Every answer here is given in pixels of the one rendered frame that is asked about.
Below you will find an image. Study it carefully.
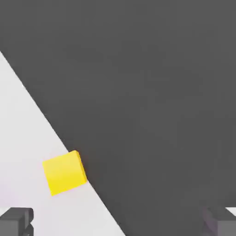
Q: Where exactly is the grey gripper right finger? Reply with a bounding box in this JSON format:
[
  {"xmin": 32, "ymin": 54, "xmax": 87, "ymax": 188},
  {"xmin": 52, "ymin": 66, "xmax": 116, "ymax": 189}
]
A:
[{"xmin": 202, "ymin": 206, "xmax": 236, "ymax": 236}]

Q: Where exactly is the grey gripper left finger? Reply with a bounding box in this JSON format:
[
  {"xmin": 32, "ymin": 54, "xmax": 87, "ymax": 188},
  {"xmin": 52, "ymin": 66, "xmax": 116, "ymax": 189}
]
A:
[{"xmin": 0, "ymin": 207, "xmax": 35, "ymax": 236}]

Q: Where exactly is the small yellow cube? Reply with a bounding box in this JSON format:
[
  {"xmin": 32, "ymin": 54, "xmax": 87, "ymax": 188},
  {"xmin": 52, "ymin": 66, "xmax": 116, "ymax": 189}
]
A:
[{"xmin": 42, "ymin": 149, "xmax": 88, "ymax": 196}]

